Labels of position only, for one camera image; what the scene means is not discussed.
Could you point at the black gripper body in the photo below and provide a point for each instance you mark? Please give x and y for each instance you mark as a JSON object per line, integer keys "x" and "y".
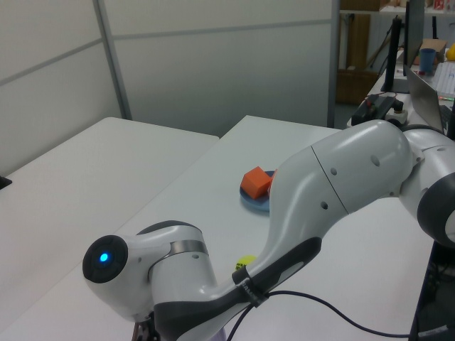
{"x": 143, "y": 328}

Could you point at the yellow tennis ball HEAD print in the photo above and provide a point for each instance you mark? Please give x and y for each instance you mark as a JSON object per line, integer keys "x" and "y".
{"x": 245, "y": 262}

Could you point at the orange foam cube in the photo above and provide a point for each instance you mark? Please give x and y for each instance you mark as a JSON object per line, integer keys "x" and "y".
{"x": 271, "y": 181}
{"x": 254, "y": 183}

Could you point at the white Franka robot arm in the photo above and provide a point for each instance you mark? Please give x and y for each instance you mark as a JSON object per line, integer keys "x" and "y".
{"x": 355, "y": 160}

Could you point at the purple plastic plate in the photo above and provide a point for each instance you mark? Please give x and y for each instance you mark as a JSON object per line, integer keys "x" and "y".
{"x": 221, "y": 336}

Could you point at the blue plastic plate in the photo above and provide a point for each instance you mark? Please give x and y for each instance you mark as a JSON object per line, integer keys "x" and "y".
{"x": 254, "y": 204}

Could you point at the black control box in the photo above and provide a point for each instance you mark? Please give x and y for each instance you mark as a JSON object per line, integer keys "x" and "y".
{"x": 373, "y": 108}

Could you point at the large brown cardboard box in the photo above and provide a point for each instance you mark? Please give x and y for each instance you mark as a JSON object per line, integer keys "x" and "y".
{"x": 352, "y": 87}

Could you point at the white emergency stop button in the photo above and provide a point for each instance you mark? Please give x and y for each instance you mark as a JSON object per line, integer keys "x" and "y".
{"x": 398, "y": 113}

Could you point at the upright wooden board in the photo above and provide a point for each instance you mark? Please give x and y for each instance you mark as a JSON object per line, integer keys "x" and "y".
{"x": 357, "y": 42}

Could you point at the black monitor with stand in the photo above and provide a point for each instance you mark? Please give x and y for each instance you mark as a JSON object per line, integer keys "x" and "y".
{"x": 391, "y": 67}

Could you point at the silver laptop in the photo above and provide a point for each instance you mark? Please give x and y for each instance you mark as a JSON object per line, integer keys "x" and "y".
{"x": 423, "y": 99}

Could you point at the blue cup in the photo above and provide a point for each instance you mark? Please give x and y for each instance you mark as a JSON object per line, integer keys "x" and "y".
{"x": 427, "y": 61}

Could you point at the white keyboard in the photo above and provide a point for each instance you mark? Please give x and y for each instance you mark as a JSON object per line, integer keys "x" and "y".
{"x": 446, "y": 78}

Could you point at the small brown cardboard box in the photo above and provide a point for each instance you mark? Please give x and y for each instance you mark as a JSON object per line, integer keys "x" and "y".
{"x": 435, "y": 44}

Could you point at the yellow round object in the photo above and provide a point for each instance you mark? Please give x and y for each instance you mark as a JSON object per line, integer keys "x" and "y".
{"x": 451, "y": 52}

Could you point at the grey partition post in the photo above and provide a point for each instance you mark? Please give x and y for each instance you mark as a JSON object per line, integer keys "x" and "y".
{"x": 113, "y": 64}
{"x": 336, "y": 78}

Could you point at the black stand post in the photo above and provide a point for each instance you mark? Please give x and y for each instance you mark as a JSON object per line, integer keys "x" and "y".
{"x": 451, "y": 119}

